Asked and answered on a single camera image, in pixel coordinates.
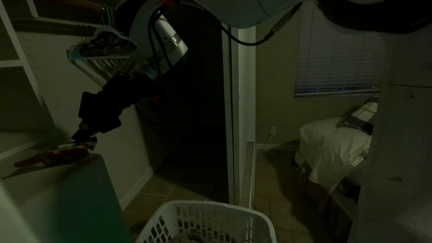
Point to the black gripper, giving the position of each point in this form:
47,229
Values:
108,105

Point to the dark cloth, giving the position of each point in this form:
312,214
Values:
54,156

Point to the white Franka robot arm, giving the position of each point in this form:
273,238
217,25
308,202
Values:
251,10

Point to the teal plastic clothes hanger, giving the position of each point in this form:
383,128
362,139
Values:
103,47

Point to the wooden closet rod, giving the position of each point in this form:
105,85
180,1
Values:
76,4

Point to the white plastic laundry basket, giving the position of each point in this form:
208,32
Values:
211,220

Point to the bed with white sheet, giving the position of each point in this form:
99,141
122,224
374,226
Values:
332,148

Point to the black white plaid pillow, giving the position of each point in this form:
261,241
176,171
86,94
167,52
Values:
359,117

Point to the white door frame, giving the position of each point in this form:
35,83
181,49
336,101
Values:
244,112

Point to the white wall outlet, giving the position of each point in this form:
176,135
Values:
273,130

